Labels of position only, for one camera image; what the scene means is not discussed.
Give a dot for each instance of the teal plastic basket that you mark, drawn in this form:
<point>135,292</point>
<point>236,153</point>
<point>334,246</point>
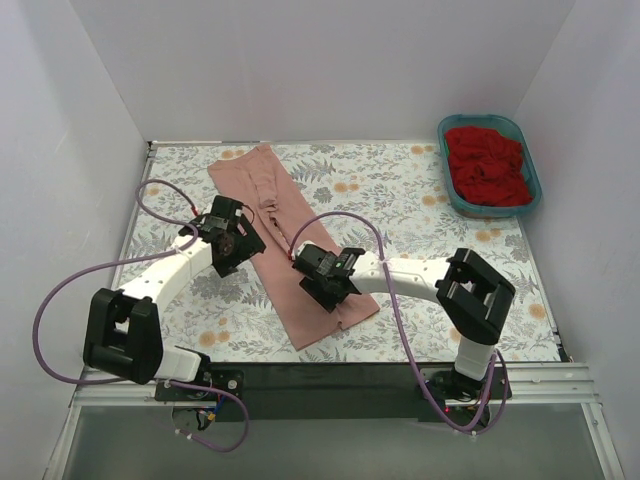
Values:
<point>506,128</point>

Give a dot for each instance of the red t shirt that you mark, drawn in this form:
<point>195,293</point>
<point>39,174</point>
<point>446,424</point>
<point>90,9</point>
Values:
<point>486,167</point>

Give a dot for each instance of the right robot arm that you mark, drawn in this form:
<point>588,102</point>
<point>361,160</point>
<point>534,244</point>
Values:
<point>474,295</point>

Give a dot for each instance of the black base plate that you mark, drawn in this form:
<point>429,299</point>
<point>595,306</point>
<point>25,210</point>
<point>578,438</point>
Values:
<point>336,391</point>

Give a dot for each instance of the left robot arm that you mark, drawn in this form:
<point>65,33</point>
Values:
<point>123,336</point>

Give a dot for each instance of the floral table cloth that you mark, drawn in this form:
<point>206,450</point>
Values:
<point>375,195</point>

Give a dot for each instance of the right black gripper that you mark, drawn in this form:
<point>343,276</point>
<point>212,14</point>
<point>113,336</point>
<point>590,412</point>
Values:
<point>320,291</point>

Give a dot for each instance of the aluminium frame rail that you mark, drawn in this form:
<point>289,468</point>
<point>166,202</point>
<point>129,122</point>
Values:
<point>552,427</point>

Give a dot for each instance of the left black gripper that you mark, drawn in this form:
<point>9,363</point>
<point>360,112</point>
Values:
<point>242,248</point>

